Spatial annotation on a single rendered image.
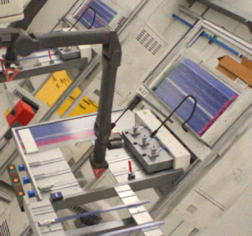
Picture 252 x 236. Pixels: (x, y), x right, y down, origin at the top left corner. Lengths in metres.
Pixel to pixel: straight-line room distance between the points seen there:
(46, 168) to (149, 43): 1.63
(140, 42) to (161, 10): 2.03
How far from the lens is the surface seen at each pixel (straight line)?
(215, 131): 2.27
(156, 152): 2.31
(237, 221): 3.85
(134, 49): 3.59
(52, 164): 2.36
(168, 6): 5.63
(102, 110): 2.03
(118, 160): 2.37
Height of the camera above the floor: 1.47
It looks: 11 degrees down
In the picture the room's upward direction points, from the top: 41 degrees clockwise
